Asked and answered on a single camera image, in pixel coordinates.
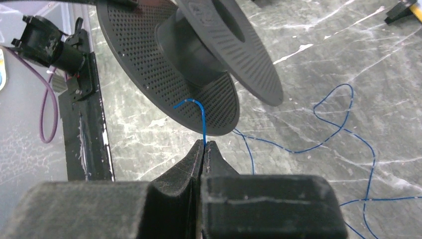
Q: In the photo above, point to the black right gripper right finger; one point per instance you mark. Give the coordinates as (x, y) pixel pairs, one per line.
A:
(275, 206)

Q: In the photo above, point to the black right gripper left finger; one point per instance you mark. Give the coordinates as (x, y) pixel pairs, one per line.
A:
(165, 208)

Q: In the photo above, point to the black cable spool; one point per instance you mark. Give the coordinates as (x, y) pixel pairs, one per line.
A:
(185, 56)

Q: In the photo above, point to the whiteboard with red writing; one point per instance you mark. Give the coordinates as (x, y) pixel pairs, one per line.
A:
(403, 9)

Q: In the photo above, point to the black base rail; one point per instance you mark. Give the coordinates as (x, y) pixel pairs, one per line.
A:
(79, 104)

